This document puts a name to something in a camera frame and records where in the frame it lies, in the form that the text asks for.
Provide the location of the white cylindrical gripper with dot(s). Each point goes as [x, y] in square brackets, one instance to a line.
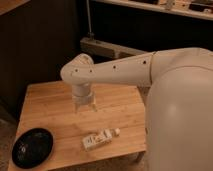
[83, 95]

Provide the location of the clear bottle with white cap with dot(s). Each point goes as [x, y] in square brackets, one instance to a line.
[101, 138]

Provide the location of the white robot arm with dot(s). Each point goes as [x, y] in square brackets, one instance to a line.
[179, 103]

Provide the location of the black ceramic bowl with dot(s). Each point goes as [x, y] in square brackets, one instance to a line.
[32, 148]

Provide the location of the wooden table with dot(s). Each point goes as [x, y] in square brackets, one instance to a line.
[50, 106]

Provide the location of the long grey metal beam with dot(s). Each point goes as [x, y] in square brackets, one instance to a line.
[105, 49]

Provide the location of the thin metal pole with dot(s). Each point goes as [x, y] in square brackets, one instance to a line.
[90, 32]

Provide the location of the dark wooden cabinet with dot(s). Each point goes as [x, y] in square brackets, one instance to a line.
[36, 40]

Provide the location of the wooden shelf with items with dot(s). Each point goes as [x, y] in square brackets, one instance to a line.
[200, 9]

